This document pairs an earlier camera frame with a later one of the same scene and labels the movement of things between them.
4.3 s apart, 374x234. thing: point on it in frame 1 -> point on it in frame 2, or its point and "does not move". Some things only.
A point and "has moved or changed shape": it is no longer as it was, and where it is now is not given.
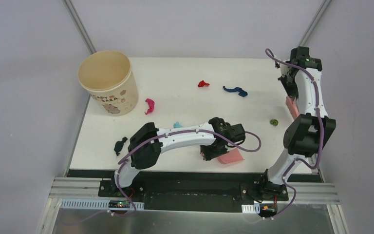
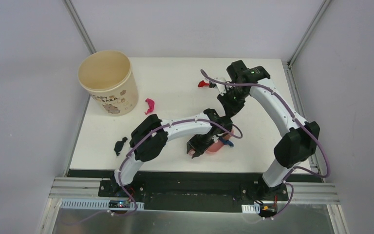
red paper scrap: [202, 83] does not move
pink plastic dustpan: [232, 156] has moved or changed shape
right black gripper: [290, 92] -> [230, 109]
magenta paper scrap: [151, 103] does not move
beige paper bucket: [108, 77] does not move
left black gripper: [213, 152] -> [198, 146]
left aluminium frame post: [77, 20] does not move
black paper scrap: [119, 145] does not move
